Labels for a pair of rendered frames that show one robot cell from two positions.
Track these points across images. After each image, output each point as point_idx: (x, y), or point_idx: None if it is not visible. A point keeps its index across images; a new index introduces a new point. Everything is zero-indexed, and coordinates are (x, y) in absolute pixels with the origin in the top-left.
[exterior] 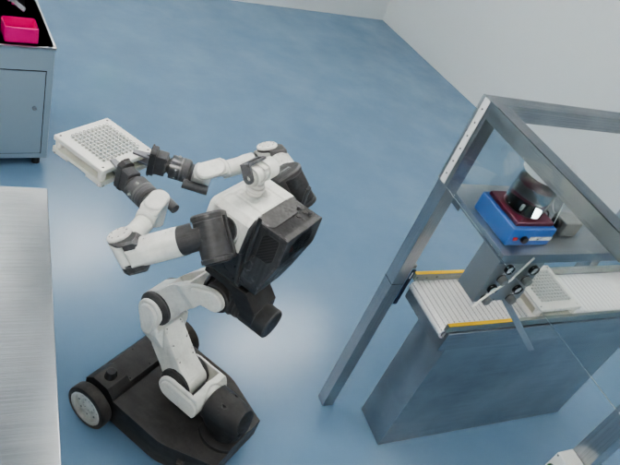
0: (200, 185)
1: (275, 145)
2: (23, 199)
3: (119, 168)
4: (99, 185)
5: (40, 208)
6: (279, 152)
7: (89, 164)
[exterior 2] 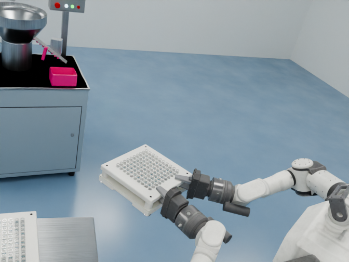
0: (242, 208)
1: (312, 162)
2: (72, 231)
3: (168, 197)
4: (146, 215)
5: (88, 239)
6: (319, 170)
7: (136, 194)
